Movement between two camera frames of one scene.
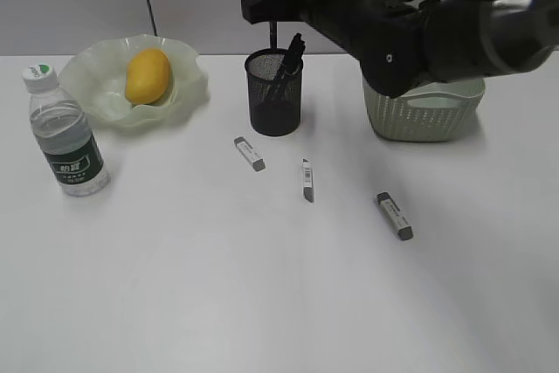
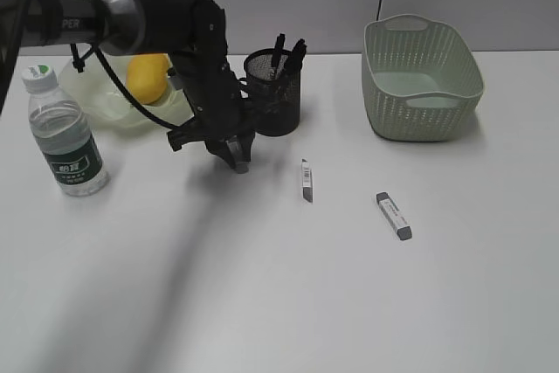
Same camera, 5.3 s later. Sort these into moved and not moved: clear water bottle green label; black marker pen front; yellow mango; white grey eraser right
Moved: black marker pen front
Not moved: white grey eraser right; clear water bottle green label; yellow mango
